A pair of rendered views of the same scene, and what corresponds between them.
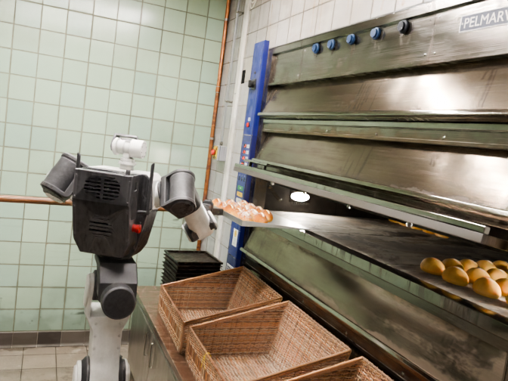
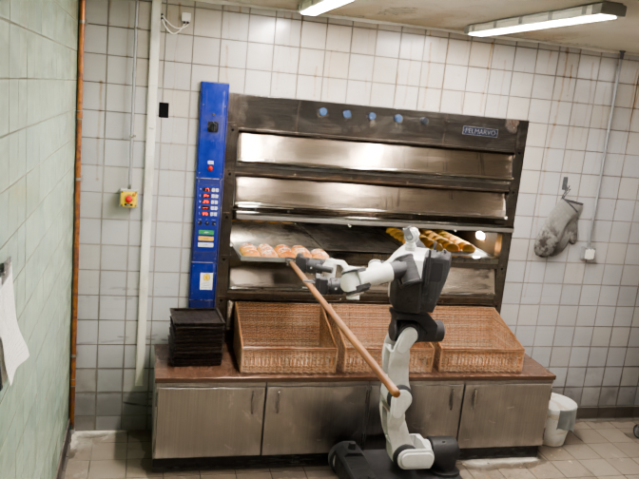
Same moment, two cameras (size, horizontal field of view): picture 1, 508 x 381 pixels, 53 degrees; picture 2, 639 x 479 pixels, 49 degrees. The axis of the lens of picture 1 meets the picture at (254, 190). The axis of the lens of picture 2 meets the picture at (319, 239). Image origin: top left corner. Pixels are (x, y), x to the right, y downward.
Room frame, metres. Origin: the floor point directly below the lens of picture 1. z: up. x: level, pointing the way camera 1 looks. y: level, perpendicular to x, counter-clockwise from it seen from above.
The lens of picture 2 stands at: (1.82, 4.02, 2.12)
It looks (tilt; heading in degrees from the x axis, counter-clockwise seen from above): 11 degrees down; 278
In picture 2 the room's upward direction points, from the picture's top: 5 degrees clockwise
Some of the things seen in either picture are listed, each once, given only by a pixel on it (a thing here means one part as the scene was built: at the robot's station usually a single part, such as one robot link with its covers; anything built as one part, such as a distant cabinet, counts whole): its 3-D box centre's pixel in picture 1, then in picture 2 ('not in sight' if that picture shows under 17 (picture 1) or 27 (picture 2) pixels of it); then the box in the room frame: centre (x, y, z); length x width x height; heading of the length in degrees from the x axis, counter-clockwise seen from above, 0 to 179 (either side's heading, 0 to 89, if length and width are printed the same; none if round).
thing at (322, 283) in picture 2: not in sight; (326, 285); (2.25, 0.59, 1.19); 0.12 x 0.10 x 0.13; 16
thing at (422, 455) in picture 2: not in sight; (410, 450); (1.73, 0.43, 0.28); 0.21 x 0.20 x 0.13; 23
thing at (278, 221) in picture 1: (255, 214); (281, 252); (2.62, -0.02, 1.19); 0.55 x 0.36 x 0.03; 23
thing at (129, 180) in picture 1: (116, 207); (417, 277); (1.80, 0.48, 1.27); 0.34 x 0.30 x 0.36; 84
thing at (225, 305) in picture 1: (215, 304); (283, 335); (2.54, 0.12, 0.72); 0.56 x 0.49 x 0.28; 22
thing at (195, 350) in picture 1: (261, 354); (378, 336); (1.99, -0.12, 0.72); 0.56 x 0.49 x 0.28; 22
